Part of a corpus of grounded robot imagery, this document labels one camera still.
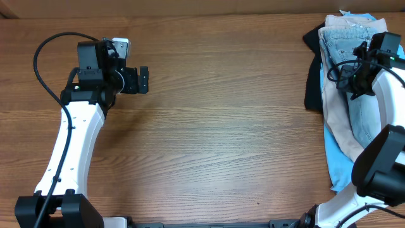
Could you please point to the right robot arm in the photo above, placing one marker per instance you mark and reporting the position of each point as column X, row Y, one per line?
column 377, row 179

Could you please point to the black garment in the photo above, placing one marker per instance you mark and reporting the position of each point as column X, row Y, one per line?
column 312, row 99

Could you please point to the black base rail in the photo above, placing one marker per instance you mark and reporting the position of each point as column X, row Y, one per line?
column 215, row 225

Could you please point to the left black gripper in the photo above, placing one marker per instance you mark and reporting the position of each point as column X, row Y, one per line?
column 135, row 80

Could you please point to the light blue shirt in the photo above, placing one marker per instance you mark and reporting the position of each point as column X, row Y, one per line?
column 340, row 163

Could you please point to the light blue denim shorts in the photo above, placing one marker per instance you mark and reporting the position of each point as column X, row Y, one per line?
column 354, row 124

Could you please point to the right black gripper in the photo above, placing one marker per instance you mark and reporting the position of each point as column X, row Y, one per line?
column 347, row 80

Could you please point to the beige shorts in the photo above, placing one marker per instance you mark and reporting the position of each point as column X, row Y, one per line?
column 363, row 83

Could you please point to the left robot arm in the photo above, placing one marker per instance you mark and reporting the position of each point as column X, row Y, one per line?
column 60, row 199

